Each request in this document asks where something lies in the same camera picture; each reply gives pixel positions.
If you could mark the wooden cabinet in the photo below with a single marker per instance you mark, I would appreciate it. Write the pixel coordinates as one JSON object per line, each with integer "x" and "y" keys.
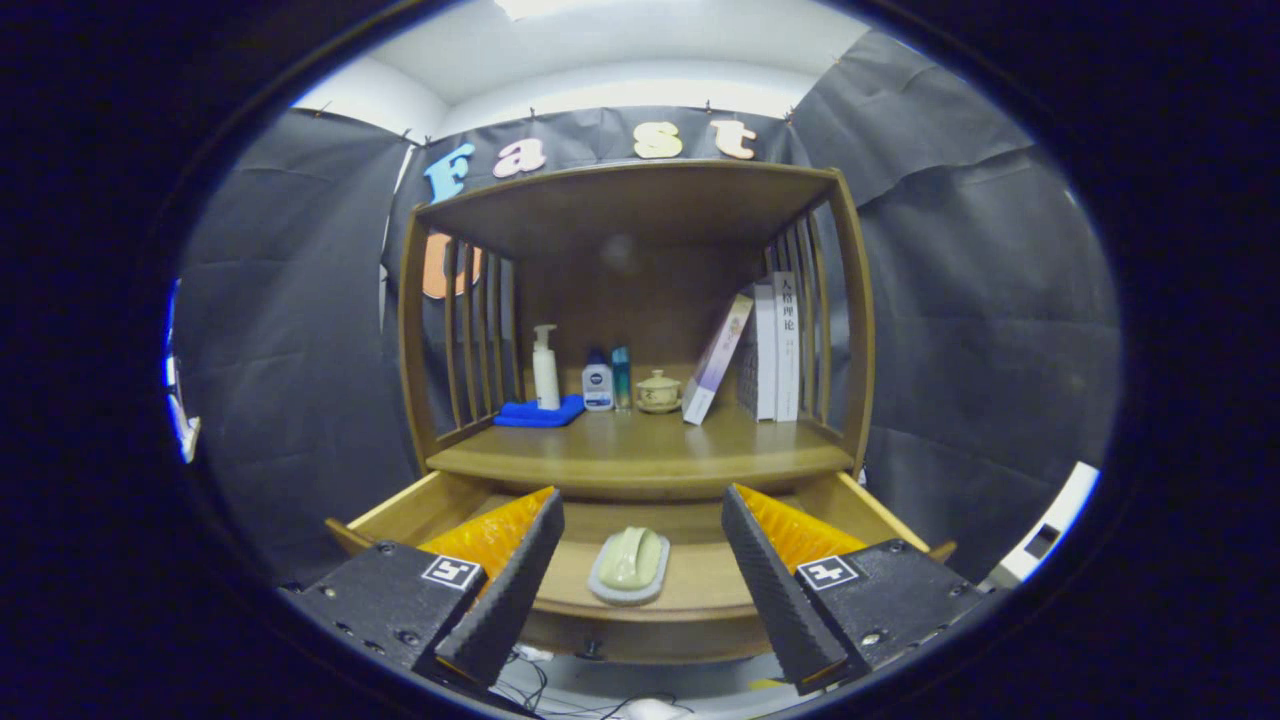
{"x": 640, "y": 300}

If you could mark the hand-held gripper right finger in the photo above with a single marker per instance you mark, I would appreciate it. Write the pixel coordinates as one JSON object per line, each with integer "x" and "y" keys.
{"x": 775, "y": 600}

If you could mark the wooden drawer with black knob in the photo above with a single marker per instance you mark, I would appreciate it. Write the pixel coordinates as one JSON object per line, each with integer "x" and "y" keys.
{"x": 700, "y": 585}

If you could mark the ceiling light panel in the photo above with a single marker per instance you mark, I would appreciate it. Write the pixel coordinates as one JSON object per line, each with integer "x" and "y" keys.
{"x": 540, "y": 6}

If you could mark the wooden countertop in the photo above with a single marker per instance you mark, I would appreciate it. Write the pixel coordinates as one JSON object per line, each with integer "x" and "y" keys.
{"x": 650, "y": 445}

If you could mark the white blue object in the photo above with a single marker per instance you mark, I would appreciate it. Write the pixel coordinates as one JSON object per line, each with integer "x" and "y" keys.
{"x": 185, "y": 430}

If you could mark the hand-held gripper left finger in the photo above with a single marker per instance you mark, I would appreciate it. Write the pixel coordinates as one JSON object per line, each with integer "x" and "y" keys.
{"x": 505, "y": 600}

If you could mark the white pump bottle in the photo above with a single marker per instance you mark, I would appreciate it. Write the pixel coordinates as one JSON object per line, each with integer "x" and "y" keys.
{"x": 546, "y": 380}

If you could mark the purple white book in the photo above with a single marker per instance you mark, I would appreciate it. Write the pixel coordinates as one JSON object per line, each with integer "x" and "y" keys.
{"x": 715, "y": 365}

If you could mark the green scrub brush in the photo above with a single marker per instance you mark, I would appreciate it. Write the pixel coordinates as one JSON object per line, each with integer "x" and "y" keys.
{"x": 630, "y": 560}

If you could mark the teal slim bottle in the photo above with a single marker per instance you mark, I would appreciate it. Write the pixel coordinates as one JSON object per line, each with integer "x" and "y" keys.
{"x": 621, "y": 380}

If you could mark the white lettered book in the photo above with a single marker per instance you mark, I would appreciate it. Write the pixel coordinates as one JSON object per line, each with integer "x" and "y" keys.
{"x": 787, "y": 380}

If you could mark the white lotion bottle blue cap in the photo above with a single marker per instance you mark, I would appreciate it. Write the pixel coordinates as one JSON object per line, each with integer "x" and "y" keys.
{"x": 598, "y": 390}

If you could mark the blue folded cloth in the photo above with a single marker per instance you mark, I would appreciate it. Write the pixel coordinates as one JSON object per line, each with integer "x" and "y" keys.
{"x": 525, "y": 415}

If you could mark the patterned cover book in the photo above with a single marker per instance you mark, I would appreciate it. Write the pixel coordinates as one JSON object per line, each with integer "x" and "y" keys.
{"x": 765, "y": 360}

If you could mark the white box with black slot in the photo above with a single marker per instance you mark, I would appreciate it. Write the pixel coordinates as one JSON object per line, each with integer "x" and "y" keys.
{"x": 1060, "y": 510}

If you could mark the beige lidded teacup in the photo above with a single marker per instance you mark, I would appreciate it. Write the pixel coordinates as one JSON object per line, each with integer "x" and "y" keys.
{"x": 659, "y": 392}

